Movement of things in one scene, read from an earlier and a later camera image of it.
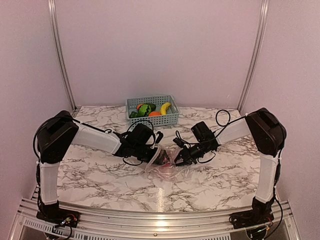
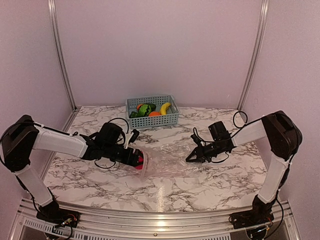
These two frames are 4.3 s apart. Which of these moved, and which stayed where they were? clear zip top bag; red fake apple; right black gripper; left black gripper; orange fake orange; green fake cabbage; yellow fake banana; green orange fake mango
Moved: red fake apple; right black gripper; clear zip top bag; left black gripper
Stayed: yellow fake banana; green orange fake mango; orange fake orange; green fake cabbage
